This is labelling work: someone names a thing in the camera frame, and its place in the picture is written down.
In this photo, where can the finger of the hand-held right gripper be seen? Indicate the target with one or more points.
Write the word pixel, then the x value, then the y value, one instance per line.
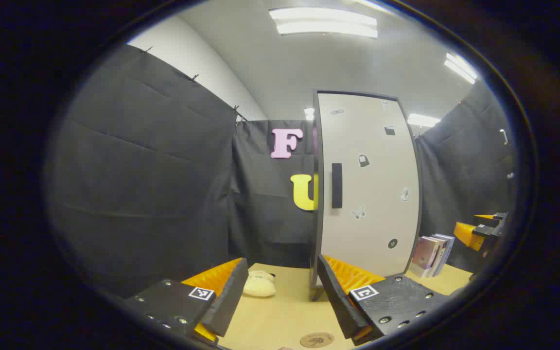
pixel 498 218
pixel 467 234

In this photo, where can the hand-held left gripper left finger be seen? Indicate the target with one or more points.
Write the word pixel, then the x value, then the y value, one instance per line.
pixel 231 296

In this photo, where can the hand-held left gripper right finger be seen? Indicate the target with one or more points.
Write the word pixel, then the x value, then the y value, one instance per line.
pixel 336 301

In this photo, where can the round brown coaster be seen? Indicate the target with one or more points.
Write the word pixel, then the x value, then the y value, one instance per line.
pixel 317 340

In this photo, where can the white cabinet door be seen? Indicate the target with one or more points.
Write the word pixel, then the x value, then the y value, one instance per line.
pixel 372 223

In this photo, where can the dark grey cabinet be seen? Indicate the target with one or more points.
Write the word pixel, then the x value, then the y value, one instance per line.
pixel 318 146

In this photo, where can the book with blue-grey cover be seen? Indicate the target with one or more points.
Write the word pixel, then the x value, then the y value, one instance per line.
pixel 448 248

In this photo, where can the cream plush toy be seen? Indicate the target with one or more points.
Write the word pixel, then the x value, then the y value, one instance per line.
pixel 259 286

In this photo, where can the book with dark spine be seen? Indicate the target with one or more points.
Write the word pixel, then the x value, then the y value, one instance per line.
pixel 438 257

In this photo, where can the ceiling light panel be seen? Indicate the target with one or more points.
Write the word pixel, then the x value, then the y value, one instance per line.
pixel 461 67
pixel 309 114
pixel 423 120

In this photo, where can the black backdrop cloth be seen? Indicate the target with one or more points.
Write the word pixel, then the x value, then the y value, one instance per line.
pixel 153 170

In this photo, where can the large twin ceiling light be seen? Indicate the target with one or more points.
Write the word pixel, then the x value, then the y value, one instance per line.
pixel 323 22

